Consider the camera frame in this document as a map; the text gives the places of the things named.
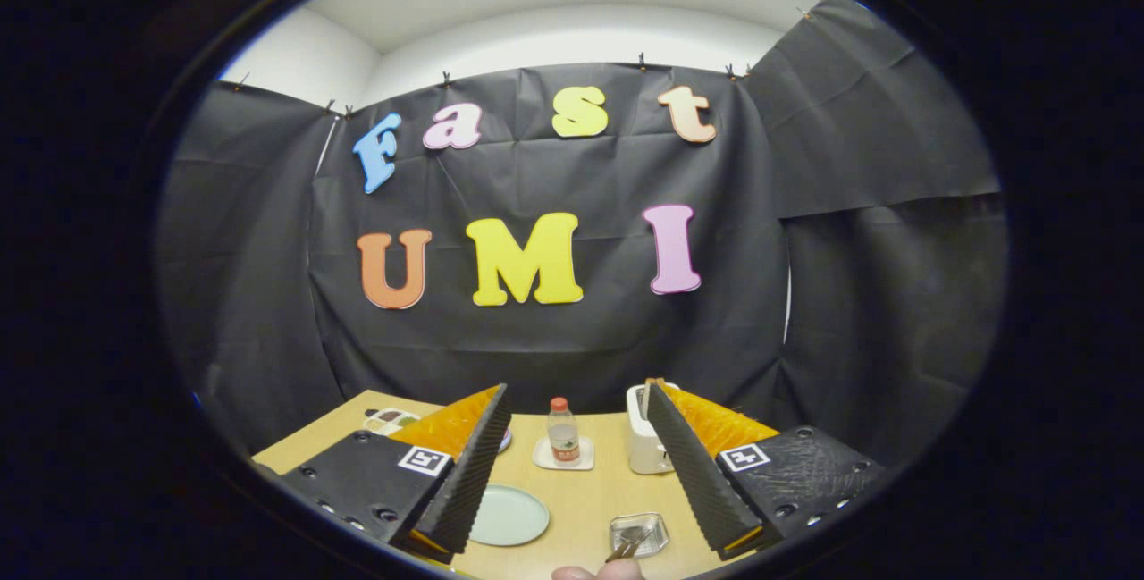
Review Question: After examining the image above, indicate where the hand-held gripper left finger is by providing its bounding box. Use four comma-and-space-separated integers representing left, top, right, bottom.
255, 383, 514, 563

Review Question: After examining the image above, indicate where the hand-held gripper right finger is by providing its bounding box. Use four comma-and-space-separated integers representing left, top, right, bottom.
645, 382, 890, 561

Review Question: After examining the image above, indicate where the white toaster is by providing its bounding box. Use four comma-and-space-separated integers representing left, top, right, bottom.
626, 381, 677, 475

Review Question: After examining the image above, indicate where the metal perforated tray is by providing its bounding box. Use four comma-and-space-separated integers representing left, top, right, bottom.
610, 513, 670, 560

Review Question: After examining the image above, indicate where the light green plate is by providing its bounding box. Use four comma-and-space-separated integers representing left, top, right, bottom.
468, 484, 551, 548

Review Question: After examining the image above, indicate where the white square coaster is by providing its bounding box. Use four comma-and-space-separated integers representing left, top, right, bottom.
532, 435, 596, 472

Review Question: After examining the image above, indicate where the white divided sauce dish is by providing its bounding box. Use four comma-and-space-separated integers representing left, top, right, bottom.
362, 408, 421, 438

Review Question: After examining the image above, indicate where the clear water bottle red cap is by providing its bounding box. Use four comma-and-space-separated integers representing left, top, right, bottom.
546, 397, 581, 466

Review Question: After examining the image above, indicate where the black backdrop cloth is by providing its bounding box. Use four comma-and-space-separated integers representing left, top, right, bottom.
152, 0, 1009, 474

